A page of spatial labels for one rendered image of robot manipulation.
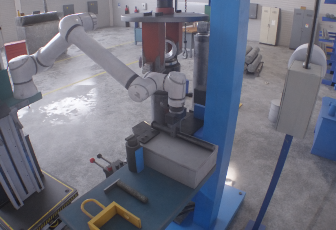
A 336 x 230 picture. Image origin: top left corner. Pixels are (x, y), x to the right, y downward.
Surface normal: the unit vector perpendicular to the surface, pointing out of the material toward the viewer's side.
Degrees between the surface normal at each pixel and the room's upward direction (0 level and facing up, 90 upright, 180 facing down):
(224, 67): 90
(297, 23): 90
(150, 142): 0
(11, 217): 0
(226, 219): 0
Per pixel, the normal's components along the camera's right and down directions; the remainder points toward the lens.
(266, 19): -0.60, 0.35
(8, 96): 0.89, 0.20
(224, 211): 0.00, -0.90
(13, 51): 0.56, 0.36
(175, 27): -0.34, 0.41
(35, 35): 0.75, 0.29
